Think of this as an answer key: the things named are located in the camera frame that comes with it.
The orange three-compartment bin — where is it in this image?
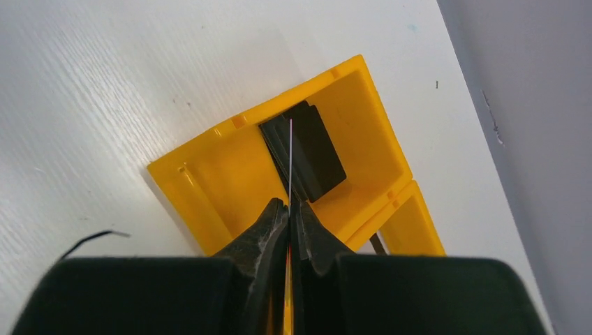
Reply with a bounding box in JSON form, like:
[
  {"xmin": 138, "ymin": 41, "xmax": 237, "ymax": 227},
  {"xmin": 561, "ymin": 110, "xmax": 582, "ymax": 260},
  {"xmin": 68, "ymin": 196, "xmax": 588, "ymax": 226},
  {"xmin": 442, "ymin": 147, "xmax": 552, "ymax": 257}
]
[{"xmin": 147, "ymin": 55, "xmax": 445, "ymax": 255}]

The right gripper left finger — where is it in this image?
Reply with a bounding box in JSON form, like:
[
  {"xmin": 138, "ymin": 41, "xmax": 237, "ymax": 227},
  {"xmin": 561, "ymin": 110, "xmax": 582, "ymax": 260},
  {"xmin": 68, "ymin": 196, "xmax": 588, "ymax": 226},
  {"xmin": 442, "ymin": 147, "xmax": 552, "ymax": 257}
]
[{"xmin": 13, "ymin": 198, "xmax": 288, "ymax": 334}]

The black card in bin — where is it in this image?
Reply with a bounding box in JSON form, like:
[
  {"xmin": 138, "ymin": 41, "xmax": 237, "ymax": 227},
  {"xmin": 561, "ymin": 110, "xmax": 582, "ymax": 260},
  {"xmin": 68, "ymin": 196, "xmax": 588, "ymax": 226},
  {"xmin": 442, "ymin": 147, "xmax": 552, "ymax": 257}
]
[{"xmin": 258, "ymin": 100, "xmax": 346, "ymax": 203}]

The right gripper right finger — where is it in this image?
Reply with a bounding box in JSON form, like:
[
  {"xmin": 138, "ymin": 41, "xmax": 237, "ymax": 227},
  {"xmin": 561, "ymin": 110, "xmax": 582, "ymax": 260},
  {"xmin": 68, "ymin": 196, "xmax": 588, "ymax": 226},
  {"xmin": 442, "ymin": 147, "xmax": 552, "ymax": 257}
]
[{"xmin": 290, "ymin": 202, "xmax": 545, "ymax": 334}]

